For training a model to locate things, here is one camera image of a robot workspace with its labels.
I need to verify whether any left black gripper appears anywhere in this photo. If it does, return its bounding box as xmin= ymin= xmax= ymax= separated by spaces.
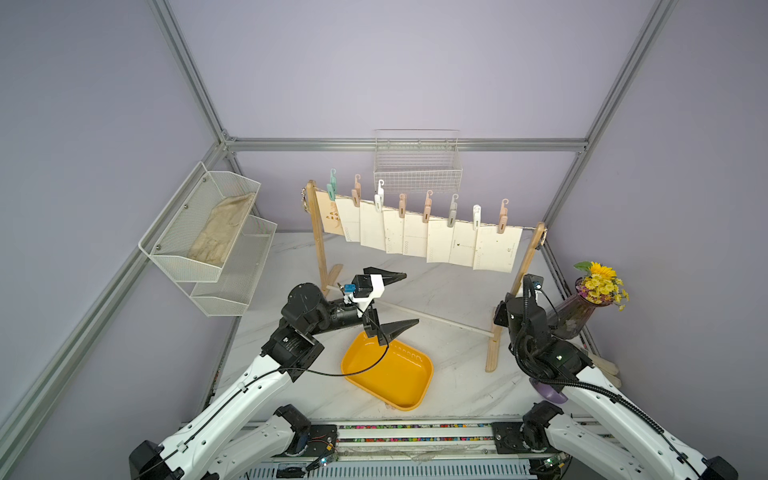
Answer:
xmin=308 ymin=270 xmax=416 ymax=347

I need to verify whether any white clothespin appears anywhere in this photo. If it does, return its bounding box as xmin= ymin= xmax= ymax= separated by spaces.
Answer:
xmin=374 ymin=179 xmax=385 ymax=212
xmin=472 ymin=204 xmax=482 ymax=231

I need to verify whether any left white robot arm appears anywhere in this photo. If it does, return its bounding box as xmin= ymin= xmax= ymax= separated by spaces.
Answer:
xmin=129 ymin=267 xmax=418 ymax=479

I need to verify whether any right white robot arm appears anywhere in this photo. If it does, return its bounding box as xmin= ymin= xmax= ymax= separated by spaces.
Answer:
xmin=494 ymin=293 xmax=739 ymax=479

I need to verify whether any purple pink scoop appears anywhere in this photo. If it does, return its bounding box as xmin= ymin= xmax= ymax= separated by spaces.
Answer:
xmin=529 ymin=378 xmax=568 ymax=405

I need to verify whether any yellow plastic tray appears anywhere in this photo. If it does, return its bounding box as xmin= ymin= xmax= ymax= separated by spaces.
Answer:
xmin=340 ymin=333 xmax=434 ymax=411

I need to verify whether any purple vase with flowers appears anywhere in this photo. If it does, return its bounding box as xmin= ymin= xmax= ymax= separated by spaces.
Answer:
xmin=549 ymin=261 xmax=630 ymax=340

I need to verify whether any green clothespin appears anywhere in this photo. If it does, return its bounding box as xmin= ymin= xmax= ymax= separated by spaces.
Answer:
xmin=326 ymin=168 xmax=337 ymax=202

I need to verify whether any beige glove in shelf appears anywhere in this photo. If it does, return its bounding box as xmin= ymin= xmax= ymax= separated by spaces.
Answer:
xmin=187 ymin=193 xmax=256 ymax=267

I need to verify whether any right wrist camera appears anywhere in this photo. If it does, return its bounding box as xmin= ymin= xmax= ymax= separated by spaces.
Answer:
xmin=522 ymin=274 xmax=544 ymax=297

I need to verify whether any wooden string rack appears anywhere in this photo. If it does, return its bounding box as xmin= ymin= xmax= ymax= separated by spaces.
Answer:
xmin=302 ymin=180 xmax=547 ymax=373

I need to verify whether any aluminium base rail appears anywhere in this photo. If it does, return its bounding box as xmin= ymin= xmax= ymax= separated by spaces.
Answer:
xmin=240 ymin=420 xmax=572 ymax=479

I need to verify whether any white wire basket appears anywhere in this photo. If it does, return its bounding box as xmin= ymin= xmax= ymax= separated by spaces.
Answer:
xmin=373 ymin=129 xmax=463 ymax=194

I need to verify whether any white mesh wall shelf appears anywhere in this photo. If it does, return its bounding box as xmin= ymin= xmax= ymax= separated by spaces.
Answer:
xmin=138 ymin=163 xmax=277 ymax=317

